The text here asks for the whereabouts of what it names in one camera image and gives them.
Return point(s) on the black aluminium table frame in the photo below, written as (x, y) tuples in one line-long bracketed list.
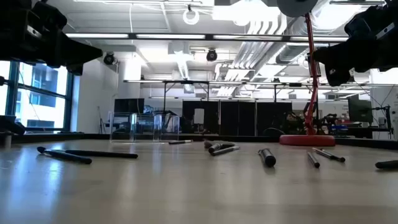
[(46, 137)]

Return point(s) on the black partition panels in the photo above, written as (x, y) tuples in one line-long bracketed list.
[(239, 118)]

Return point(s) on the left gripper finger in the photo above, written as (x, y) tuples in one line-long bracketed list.
[(77, 63), (77, 49)]

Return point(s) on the black wedge-shaped fixture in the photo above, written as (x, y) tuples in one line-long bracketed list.
[(11, 124)]

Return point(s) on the short grey makeup brush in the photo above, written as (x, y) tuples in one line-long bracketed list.
[(178, 142)]

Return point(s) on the ceiling light bar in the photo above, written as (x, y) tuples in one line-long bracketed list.
[(210, 37)]

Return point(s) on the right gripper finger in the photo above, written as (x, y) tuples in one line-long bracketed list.
[(339, 51), (339, 63)]

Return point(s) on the black computer monitor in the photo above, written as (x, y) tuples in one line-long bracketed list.
[(129, 105), (360, 110)]

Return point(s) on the window with dark frame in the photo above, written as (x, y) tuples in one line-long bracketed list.
[(40, 102)]

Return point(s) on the round black ceiling camera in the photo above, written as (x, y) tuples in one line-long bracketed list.
[(109, 58), (211, 55)]

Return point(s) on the clear acrylic organizer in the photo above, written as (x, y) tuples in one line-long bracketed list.
[(146, 127)]

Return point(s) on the large fluffy powder brush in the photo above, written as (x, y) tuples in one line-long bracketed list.
[(207, 144)]

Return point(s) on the red desk lamp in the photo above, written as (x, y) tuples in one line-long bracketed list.
[(308, 140)]

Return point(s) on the silver ventilation duct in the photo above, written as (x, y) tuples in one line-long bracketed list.
[(292, 49)]

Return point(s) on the white sheet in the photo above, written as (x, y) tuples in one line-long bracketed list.
[(199, 116)]

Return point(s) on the grey cylindrical post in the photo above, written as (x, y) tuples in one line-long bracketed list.
[(7, 141)]

